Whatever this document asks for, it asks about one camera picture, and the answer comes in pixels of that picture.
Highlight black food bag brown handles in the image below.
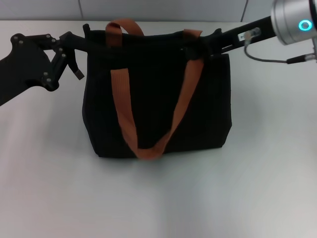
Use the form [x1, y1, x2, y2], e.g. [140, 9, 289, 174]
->
[69, 19, 233, 161]

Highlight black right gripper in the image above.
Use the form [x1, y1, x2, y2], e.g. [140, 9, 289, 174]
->
[182, 15, 277, 62]

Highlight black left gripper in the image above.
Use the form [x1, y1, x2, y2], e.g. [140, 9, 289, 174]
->
[0, 31, 89, 106]

